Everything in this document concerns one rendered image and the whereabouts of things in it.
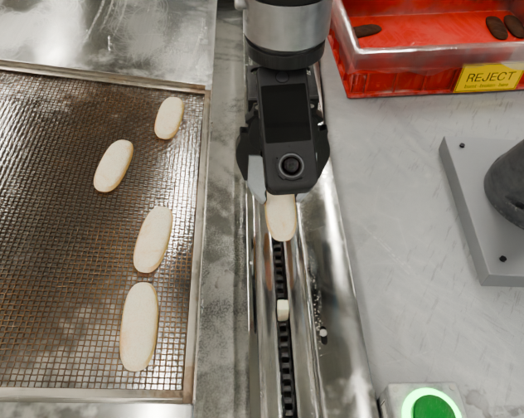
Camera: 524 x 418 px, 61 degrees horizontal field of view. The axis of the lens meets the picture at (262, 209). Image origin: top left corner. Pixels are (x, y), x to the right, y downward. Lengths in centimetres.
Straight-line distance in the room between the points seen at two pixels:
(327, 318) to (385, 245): 17
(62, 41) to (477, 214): 73
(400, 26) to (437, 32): 8
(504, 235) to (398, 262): 15
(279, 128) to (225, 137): 40
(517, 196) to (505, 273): 11
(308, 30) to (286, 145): 9
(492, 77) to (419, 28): 25
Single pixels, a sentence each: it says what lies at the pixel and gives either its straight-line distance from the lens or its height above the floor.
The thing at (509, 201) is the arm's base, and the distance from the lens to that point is 70.
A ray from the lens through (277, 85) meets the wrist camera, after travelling 41.
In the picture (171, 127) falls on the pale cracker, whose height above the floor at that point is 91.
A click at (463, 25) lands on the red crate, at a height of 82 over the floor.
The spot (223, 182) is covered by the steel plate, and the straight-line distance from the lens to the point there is 71.
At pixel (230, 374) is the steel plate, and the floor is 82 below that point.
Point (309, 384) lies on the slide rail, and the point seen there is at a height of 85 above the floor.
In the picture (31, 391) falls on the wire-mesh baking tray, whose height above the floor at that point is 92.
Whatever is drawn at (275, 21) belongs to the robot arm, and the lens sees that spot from 38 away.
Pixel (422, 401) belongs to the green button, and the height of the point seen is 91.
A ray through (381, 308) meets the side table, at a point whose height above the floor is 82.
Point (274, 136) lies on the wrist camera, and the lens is 39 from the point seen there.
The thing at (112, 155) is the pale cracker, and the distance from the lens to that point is 64.
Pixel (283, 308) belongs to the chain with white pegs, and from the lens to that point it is 53.
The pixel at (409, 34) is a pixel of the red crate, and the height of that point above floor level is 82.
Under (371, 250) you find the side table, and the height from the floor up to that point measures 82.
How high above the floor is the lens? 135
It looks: 51 degrees down
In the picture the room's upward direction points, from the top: straight up
